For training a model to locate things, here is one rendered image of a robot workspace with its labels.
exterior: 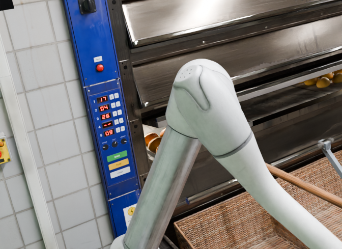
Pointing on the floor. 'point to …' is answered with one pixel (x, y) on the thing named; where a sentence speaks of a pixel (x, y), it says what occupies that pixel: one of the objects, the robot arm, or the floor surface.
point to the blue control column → (92, 37)
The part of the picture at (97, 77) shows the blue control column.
